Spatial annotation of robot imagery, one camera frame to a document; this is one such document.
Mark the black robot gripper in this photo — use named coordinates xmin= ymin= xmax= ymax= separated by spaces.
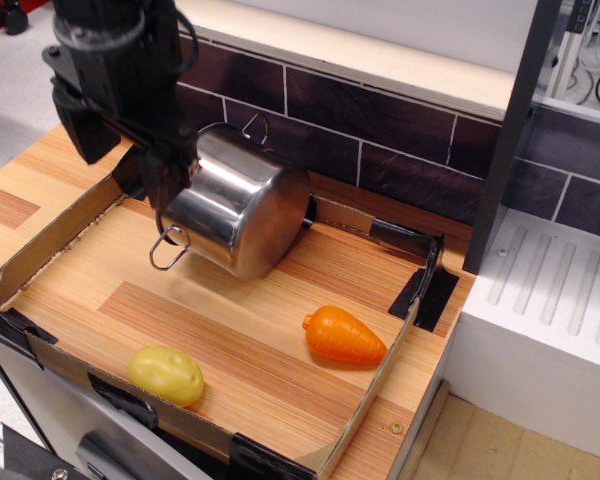
xmin=43 ymin=14 xmax=199 ymax=210

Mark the stainless steel pot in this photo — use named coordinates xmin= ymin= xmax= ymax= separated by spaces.
xmin=156 ymin=123 xmax=311 ymax=280

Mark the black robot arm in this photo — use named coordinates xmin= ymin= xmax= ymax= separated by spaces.
xmin=43 ymin=1 xmax=199 ymax=212

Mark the black caster wheel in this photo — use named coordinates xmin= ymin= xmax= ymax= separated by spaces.
xmin=0 ymin=0 xmax=29 ymax=36

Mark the yellow plastic potato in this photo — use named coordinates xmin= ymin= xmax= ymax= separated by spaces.
xmin=127 ymin=345 xmax=205 ymax=407

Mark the orange plastic carrot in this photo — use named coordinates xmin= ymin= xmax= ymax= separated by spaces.
xmin=302 ymin=306 xmax=388 ymax=365

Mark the light wooden shelf ledge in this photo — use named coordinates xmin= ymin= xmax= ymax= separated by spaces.
xmin=176 ymin=1 xmax=515 ymax=122

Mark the white dish drainer sink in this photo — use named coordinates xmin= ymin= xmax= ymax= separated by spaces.
xmin=444 ymin=210 xmax=600 ymax=457

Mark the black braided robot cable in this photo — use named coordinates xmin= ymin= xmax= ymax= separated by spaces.
xmin=169 ymin=7 xmax=200 ymax=76

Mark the dark grey vertical post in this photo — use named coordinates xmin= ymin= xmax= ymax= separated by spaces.
xmin=463 ymin=1 xmax=562 ymax=274

